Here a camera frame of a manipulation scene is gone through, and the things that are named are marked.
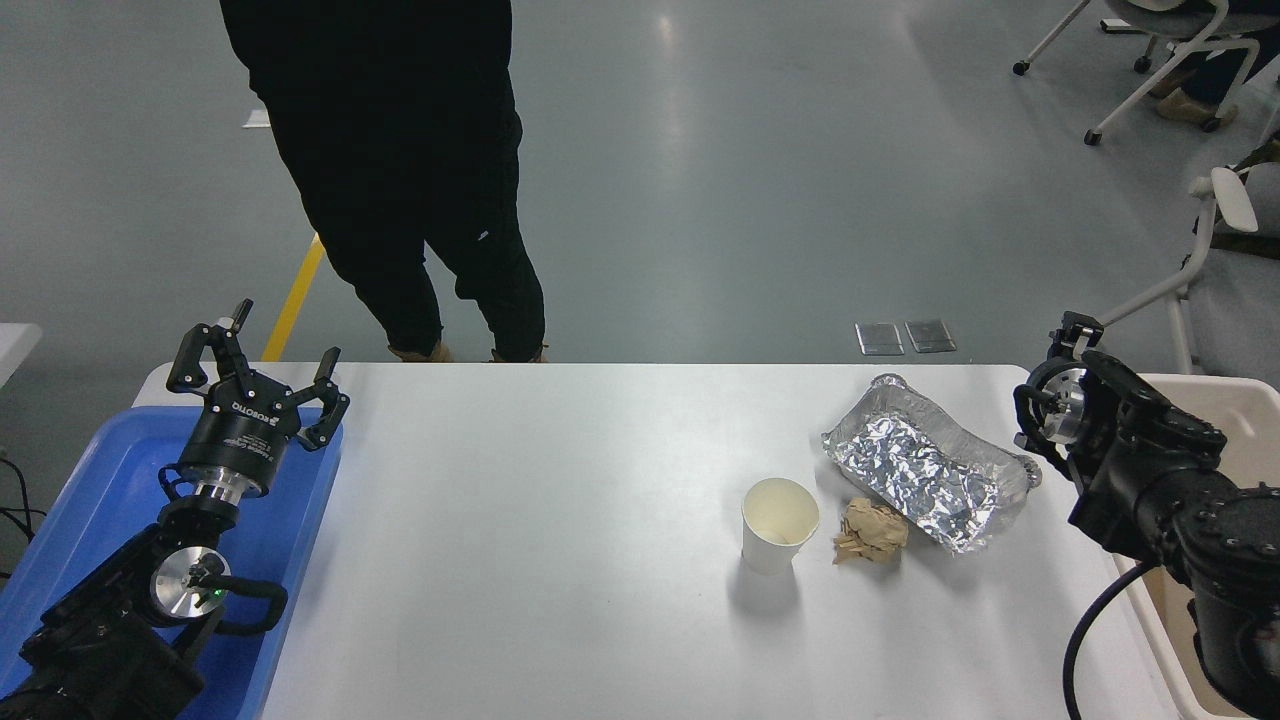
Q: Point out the large pale bin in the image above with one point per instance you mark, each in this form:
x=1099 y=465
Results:
x=1250 y=400

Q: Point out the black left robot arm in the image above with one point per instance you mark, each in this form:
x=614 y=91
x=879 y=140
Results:
x=100 y=640

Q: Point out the white office chair with armrest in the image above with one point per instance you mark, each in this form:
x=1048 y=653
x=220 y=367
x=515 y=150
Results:
x=1232 y=198

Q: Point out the crumpled tan paper ball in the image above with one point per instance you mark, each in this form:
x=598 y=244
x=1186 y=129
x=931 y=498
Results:
x=872 y=535

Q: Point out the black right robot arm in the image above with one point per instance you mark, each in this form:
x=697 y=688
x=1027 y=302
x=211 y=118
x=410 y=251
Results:
x=1160 y=480

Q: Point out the seated person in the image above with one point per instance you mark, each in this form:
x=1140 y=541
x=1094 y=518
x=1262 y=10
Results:
x=1215 y=75

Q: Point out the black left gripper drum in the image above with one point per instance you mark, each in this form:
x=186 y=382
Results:
x=240 y=435

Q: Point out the white wheeled office chair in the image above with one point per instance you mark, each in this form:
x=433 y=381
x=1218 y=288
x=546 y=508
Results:
x=1165 y=70

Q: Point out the silver foil tray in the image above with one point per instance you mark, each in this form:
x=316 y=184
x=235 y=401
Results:
x=920 y=470

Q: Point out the blue plastic tray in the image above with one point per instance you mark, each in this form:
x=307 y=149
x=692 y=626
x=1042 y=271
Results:
x=110 y=470

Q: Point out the white paper cup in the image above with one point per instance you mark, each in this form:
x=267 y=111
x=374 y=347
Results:
x=770 y=550

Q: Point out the standing person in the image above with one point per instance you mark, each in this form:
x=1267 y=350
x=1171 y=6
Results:
x=400 y=150

